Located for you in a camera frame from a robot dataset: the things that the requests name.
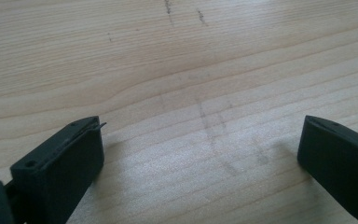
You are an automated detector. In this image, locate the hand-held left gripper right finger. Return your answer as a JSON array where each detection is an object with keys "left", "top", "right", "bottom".
[{"left": 296, "top": 115, "right": 358, "bottom": 224}]

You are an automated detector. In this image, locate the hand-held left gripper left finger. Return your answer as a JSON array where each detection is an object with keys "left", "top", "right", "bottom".
[{"left": 9, "top": 115, "right": 108, "bottom": 224}]

